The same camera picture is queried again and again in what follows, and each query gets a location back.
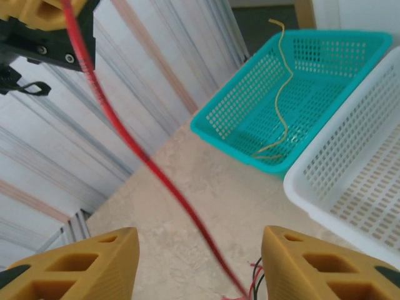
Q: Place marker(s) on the teal plastic basket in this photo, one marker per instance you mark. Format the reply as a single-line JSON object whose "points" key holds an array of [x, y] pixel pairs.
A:
{"points": [[328, 32]]}

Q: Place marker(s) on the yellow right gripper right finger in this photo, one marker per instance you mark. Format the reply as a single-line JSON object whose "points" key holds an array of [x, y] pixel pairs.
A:
{"points": [[287, 275]]}

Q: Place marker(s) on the white plastic basket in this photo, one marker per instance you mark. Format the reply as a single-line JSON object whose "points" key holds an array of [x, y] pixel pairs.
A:
{"points": [[300, 187]]}

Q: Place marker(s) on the wooden door frame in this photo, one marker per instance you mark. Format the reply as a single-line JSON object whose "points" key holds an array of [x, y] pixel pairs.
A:
{"points": [[304, 14]]}

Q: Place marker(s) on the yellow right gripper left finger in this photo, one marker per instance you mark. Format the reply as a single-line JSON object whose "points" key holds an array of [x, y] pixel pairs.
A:
{"points": [[93, 281]]}

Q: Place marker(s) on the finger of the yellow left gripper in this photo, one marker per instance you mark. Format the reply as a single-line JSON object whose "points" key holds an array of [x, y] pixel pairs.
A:
{"points": [[22, 9], [78, 4]]}

